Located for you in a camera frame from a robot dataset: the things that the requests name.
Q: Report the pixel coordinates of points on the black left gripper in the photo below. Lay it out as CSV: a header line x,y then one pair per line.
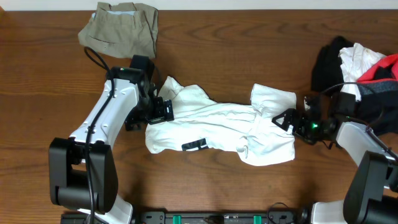
x,y
160,112

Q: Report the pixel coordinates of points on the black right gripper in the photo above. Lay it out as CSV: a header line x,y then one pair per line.
x,y
297,130

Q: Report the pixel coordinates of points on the white t-shirt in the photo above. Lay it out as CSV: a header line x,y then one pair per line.
x,y
201,123

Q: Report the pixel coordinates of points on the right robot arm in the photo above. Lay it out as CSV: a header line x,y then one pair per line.
x,y
365,201

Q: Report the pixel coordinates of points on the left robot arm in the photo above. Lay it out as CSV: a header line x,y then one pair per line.
x,y
82,171

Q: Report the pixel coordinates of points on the folded khaki shorts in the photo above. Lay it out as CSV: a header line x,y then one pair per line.
x,y
122,30

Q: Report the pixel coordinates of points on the white patterned garment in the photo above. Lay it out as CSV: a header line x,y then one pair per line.
x,y
357,60

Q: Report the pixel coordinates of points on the black red garment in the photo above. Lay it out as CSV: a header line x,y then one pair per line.
x,y
378,89

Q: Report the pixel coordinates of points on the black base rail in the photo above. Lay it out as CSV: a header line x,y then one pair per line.
x,y
279,217

